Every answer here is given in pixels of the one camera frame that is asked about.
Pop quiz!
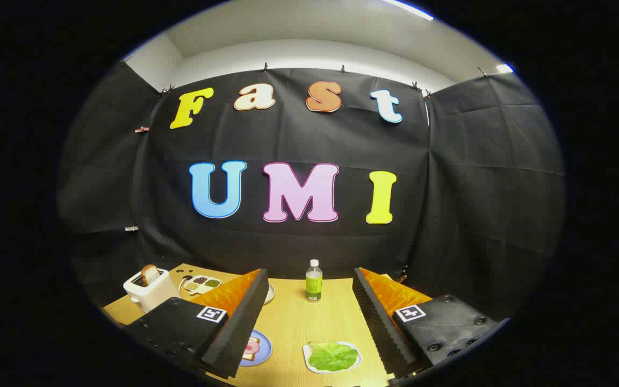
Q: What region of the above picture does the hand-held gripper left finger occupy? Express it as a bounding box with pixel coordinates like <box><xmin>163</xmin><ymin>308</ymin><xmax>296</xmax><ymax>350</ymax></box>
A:
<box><xmin>125</xmin><ymin>268</ymin><xmax>270</xmax><ymax>379</ymax></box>

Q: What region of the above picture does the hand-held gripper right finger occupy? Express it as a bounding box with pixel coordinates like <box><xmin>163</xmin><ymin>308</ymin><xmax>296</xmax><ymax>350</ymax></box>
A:
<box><xmin>352</xmin><ymin>267</ymin><xmax>510</xmax><ymax>379</ymax></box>

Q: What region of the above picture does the green lettuce leaf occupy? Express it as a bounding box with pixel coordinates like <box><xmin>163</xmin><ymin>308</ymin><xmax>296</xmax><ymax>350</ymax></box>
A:
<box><xmin>309</xmin><ymin>341</ymin><xmax>360</xmax><ymax>372</ymax></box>

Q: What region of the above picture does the blue round plate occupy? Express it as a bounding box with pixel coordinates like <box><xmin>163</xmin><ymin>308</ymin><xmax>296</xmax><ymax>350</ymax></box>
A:
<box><xmin>239</xmin><ymin>329</ymin><xmax>272</xmax><ymax>367</ymax></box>

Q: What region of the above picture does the white divided seasoning dish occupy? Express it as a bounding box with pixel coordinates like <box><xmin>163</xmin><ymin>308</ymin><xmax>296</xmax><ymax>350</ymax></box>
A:
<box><xmin>183</xmin><ymin>275</ymin><xmax>222</xmax><ymax>296</ymax></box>

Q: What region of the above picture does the white square plate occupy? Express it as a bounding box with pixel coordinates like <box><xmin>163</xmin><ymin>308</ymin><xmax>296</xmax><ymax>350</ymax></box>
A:
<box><xmin>303</xmin><ymin>341</ymin><xmax>363</xmax><ymax>375</ymax></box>

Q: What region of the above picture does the green label water bottle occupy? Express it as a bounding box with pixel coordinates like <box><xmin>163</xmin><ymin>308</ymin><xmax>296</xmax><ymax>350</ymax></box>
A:
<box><xmin>305</xmin><ymin>259</ymin><xmax>323</xmax><ymax>303</ymax></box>

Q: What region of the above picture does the white toaster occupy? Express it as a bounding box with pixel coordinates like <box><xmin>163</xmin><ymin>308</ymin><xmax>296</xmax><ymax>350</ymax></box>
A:
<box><xmin>123</xmin><ymin>268</ymin><xmax>181</xmax><ymax>313</ymax></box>

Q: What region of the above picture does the black backdrop cloth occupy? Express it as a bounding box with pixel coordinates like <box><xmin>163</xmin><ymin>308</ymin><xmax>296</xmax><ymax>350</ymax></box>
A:
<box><xmin>57</xmin><ymin>60</ymin><xmax>566</xmax><ymax>323</ymax></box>

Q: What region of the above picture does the long ceiling light strip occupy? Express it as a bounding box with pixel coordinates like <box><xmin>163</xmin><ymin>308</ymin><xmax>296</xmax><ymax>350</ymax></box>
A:
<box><xmin>382</xmin><ymin>0</ymin><xmax>434</xmax><ymax>21</ymax></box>

